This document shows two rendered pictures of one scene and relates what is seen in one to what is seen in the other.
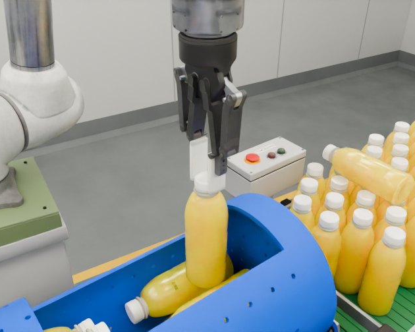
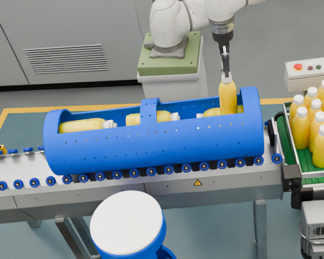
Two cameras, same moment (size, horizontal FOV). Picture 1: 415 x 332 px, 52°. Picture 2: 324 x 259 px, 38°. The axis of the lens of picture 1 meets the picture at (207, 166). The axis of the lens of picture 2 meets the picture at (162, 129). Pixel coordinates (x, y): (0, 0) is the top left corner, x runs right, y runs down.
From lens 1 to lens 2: 133 cm
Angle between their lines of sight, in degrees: 39
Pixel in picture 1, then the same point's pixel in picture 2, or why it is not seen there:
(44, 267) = (187, 89)
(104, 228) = (267, 74)
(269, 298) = (228, 126)
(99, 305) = (187, 110)
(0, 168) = (177, 39)
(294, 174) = not seen: outside the picture
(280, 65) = not seen: outside the picture
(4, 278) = (170, 89)
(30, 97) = (196, 8)
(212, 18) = (216, 30)
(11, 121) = (185, 19)
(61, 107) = not seen: hidden behind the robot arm
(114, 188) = (290, 44)
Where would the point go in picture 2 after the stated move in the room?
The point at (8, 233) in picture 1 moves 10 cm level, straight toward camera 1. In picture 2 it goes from (173, 70) to (171, 83)
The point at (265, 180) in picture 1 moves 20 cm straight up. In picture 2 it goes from (300, 80) to (301, 44)
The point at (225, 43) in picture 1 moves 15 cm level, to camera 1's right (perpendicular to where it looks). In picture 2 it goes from (222, 36) to (261, 47)
